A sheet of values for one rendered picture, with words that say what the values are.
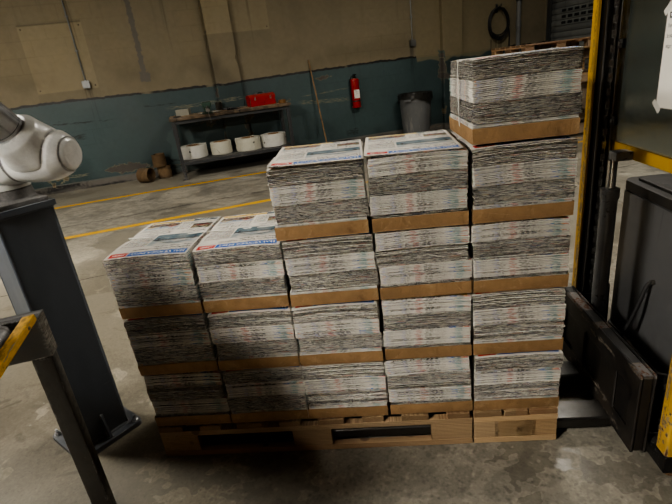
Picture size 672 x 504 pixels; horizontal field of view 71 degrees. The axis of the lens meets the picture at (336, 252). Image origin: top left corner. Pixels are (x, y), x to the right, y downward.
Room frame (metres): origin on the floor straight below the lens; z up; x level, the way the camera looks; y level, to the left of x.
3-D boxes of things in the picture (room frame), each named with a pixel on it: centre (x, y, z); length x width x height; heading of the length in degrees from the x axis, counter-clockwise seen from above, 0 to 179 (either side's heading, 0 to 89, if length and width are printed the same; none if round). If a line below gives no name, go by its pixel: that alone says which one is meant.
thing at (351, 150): (1.52, 0.02, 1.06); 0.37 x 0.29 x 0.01; 175
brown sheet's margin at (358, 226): (1.53, 0.02, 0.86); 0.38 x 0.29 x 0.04; 175
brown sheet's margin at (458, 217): (1.50, -0.28, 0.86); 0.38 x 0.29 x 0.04; 174
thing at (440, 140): (1.50, -0.27, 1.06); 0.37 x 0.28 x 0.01; 174
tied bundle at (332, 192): (1.53, 0.02, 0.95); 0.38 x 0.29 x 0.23; 175
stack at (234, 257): (1.54, 0.15, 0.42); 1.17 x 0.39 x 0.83; 84
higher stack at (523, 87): (1.47, -0.57, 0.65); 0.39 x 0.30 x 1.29; 174
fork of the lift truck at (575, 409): (1.37, -0.38, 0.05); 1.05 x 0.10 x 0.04; 84
